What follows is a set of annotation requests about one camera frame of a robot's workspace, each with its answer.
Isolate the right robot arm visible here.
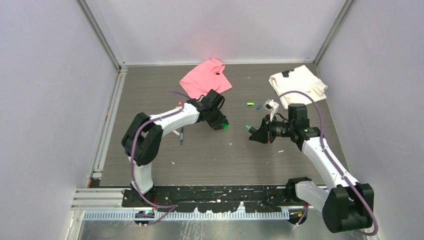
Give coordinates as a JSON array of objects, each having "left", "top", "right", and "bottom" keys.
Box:
[{"left": 248, "top": 99, "right": 374, "bottom": 233}]

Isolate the green highlighter cap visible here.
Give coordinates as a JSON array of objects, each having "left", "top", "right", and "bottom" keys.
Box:
[{"left": 221, "top": 123, "right": 229, "bottom": 130}]

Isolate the black green highlighter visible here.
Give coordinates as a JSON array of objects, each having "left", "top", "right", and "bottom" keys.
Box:
[{"left": 245, "top": 125, "right": 257, "bottom": 135}]

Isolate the white cloth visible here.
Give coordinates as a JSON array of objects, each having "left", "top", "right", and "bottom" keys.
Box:
[{"left": 268, "top": 65, "right": 328, "bottom": 109}]

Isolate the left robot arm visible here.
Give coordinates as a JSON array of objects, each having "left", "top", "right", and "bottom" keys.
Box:
[{"left": 121, "top": 89, "right": 229, "bottom": 207}]

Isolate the pink cloth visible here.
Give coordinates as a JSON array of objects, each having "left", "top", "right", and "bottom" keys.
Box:
[{"left": 179, "top": 59, "right": 233, "bottom": 99}]

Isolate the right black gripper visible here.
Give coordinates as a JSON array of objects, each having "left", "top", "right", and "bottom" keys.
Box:
[{"left": 249, "top": 113, "right": 295, "bottom": 144}]

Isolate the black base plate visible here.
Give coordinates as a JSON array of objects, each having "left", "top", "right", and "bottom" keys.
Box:
[{"left": 121, "top": 185, "right": 307, "bottom": 213}]

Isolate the white blue marker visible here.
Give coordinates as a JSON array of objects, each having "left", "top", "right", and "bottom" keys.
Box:
[{"left": 172, "top": 130, "right": 181, "bottom": 136}]

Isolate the green gel pen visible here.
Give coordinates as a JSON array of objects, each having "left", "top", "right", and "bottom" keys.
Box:
[{"left": 179, "top": 127, "right": 184, "bottom": 145}]

